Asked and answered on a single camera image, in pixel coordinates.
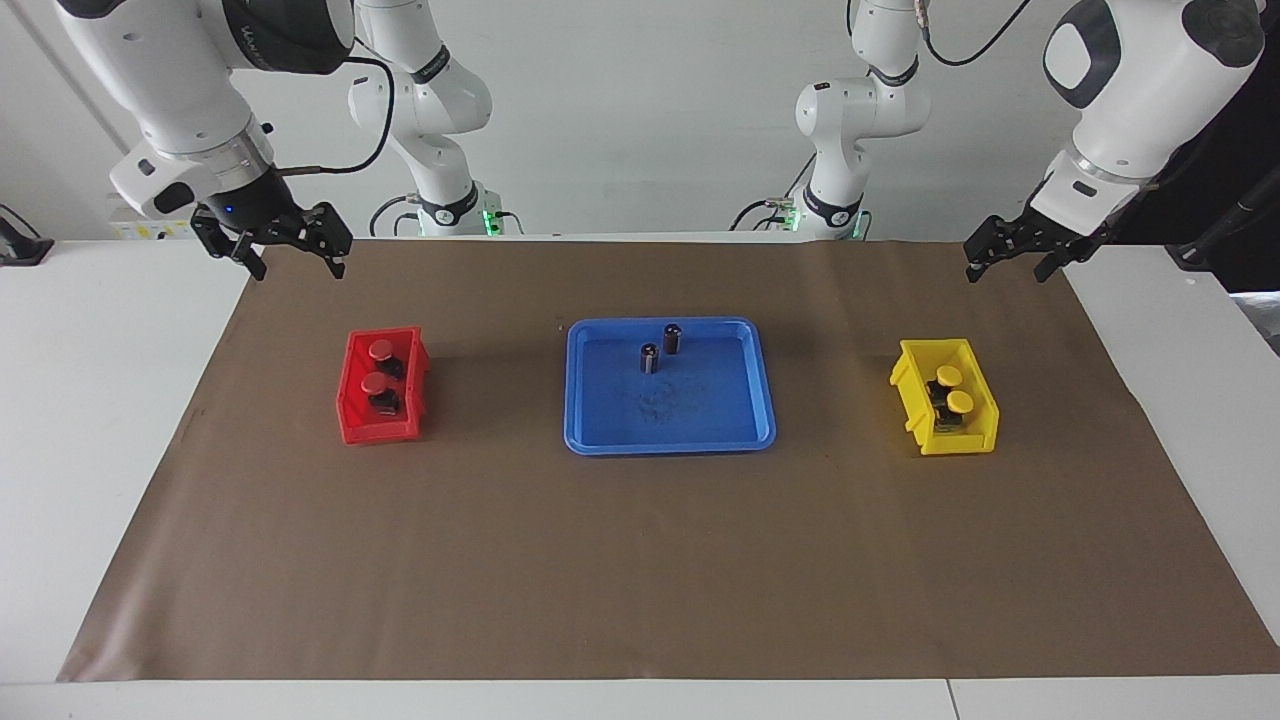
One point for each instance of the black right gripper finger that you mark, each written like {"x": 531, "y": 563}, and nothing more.
{"x": 252, "y": 260}
{"x": 335, "y": 262}

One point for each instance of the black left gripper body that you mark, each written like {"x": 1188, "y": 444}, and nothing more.
{"x": 1020, "y": 240}

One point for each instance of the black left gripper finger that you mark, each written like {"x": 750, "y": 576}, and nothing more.
{"x": 1052, "y": 267}
{"x": 974, "y": 268}

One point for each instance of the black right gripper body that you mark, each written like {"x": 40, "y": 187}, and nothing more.
{"x": 265, "y": 215}

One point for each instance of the red push button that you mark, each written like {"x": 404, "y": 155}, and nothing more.
{"x": 376, "y": 385}
{"x": 381, "y": 350}

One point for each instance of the yellow push button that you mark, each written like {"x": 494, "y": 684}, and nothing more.
{"x": 949, "y": 376}
{"x": 960, "y": 402}

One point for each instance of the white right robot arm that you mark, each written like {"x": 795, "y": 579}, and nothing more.
{"x": 170, "y": 90}

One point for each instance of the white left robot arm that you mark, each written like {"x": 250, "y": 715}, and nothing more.
{"x": 1140, "y": 90}

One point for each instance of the blue plastic tray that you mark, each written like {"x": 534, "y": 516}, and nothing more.
{"x": 670, "y": 415}

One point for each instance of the white power socket box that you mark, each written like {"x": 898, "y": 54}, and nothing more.
{"x": 150, "y": 230}

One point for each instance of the yellow plastic bin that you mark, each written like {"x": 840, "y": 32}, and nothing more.
{"x": 915, "y": 385}

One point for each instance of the red plastic bin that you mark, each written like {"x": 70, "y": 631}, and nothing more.
{"x": 352, "y": 400}

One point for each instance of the black stand foot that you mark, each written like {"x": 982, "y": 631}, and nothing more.
{"x": 20, "y": 250}

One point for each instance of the black cylinder part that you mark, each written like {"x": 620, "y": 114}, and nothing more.
{"x": 649, "y": 358}
{"x": 672, "y": 338}

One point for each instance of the brown paper table mat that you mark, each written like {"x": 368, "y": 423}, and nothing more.
{"x": 640, "y": 560}

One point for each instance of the black camera stand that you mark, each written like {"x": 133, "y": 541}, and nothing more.
{"x": 1235, "y": 225}

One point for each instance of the grey metal frame piece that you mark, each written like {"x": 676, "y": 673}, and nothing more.
{"x": 1262, "y": 320}

